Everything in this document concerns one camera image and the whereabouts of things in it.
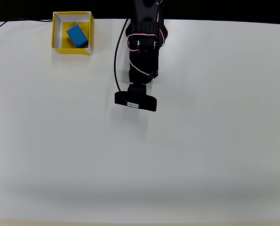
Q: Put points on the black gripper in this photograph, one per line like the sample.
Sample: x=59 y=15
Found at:
x=140 y=76

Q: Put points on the blue block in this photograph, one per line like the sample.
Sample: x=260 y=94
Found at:
x=77 y=35

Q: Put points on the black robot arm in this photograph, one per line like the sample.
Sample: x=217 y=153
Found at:
x=144 y=23

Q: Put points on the yellow cardboard box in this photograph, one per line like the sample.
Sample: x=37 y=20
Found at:
x=59 y=50

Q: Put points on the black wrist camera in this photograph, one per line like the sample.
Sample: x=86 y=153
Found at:
x=139 y=101

